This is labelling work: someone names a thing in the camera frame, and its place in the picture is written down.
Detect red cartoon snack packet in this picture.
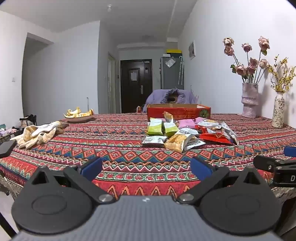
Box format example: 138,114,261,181
199,132,234,146

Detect dark entrance door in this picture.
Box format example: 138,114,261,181
120,59,153,113

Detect wall poster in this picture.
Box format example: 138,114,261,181
188,40,197,60

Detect red cardboard box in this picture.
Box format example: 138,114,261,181
147,103,211,121

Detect plate of fruit peels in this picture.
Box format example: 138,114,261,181
64,107,95,123

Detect green snack packet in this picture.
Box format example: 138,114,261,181
163,122,179,137
147,117,165,136

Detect yellow flower branches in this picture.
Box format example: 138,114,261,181
268,54,296,94

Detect pink ceramic vase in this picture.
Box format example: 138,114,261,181
241,82,259,119

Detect floral slim vase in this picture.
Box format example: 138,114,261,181
271,92,285,128

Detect white black-print snack packet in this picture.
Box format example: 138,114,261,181
185,138,206,151

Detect grey white snack packet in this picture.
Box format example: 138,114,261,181
141,136,167,147

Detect dried pink roses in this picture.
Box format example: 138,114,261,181
223,36,271,84

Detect white knitted gloves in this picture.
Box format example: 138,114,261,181
10,121,70,149

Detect glass panel door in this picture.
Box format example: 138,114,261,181
107,52,116,113

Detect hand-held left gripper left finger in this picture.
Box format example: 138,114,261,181
24,156,116,205

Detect silver snack packet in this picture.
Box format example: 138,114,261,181
196,121,223,131
221,121,240,146

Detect purple puffer jacket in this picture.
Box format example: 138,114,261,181
145,88,198,110

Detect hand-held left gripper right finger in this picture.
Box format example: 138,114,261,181
177,157,270,205

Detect cluttered side table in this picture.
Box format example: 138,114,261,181
0,123,24,144

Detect grey refrigerator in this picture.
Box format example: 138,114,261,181
160,55,185,90

